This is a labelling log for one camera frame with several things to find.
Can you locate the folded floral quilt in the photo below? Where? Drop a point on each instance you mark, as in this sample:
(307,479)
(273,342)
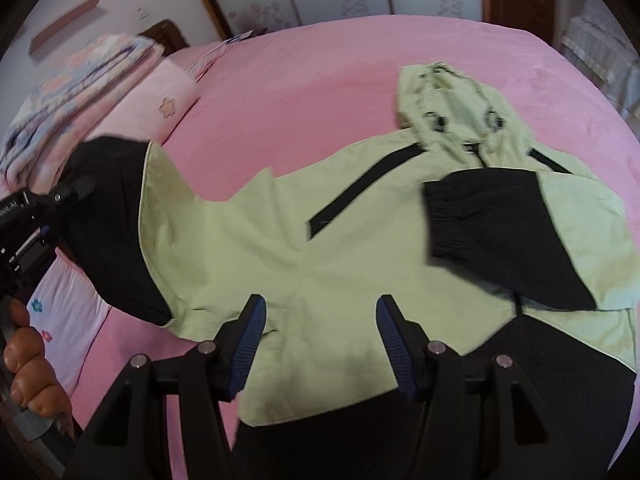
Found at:
(62,109)

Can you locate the person's left hand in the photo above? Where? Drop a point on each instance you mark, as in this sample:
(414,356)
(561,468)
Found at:
(35,385)

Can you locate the pink flower pillow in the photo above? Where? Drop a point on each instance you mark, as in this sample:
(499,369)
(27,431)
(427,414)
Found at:
(150,111)

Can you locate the pink bed blanket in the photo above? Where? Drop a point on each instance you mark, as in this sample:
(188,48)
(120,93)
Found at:
(285,122)

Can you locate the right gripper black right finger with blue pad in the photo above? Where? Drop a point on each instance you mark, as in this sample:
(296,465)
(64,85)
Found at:
(476,418)

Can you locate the pink flat pillow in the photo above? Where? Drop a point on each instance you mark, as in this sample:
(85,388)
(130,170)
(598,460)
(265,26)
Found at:
(196,61)

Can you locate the pink wall shelf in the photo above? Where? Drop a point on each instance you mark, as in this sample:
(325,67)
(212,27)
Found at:
(58,24)

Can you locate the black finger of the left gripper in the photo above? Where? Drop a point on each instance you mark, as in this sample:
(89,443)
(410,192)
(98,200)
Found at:
(67,192)

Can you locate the green and black hooded jacket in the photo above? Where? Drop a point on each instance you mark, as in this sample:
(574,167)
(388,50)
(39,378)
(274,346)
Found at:
(489,240)

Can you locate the dark wooden headboard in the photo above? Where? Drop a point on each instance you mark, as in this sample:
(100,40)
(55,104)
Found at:
(168,35)

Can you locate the lace-covered furniture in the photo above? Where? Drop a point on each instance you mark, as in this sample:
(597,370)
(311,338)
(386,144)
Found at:
(595,43)

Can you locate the white cartoon pillow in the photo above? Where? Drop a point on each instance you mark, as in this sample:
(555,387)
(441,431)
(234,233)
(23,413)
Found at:
(68,313)

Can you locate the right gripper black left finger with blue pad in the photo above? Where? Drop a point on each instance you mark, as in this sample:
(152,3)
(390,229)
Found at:
(128,438)

